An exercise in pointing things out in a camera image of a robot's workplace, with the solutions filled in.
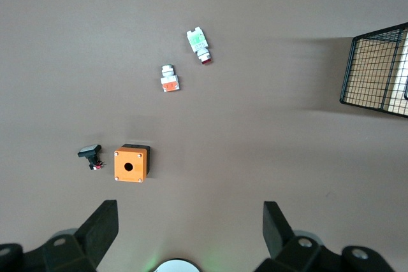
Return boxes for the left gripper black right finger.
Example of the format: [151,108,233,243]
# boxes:
[254,201,397,272]

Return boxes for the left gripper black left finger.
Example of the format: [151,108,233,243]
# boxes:
[0,199,119,272]

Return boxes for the small green-white connector part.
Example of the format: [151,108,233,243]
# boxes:
[186,25,214,66]

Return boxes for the small black red button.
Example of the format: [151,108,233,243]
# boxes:
[76,144,106,171]

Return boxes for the white push button orange label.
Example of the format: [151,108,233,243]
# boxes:
[159,64,182,93]

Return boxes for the orange button enclosure box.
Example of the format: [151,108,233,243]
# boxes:
[113,143,151,183]

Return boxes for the black wire mesh basket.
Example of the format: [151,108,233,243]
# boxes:
[339,22,408,120]

